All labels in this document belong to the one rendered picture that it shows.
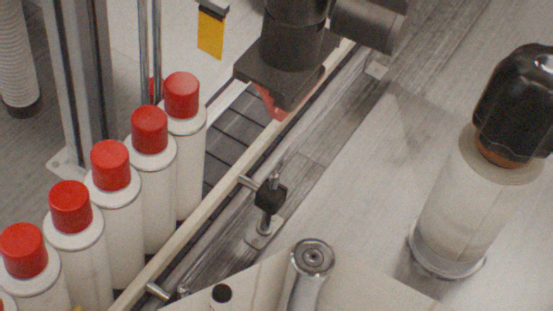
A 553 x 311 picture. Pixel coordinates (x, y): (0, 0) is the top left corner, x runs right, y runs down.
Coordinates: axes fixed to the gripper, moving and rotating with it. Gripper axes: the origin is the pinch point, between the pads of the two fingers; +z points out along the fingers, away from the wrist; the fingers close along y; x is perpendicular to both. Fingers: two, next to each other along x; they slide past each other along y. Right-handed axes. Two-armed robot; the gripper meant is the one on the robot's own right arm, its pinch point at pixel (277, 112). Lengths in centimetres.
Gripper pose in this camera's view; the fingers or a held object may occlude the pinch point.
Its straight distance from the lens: 77.1
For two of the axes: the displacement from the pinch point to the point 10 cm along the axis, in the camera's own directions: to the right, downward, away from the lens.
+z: -1.2, 6.0, 7.9
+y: 5.2, -6.4, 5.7
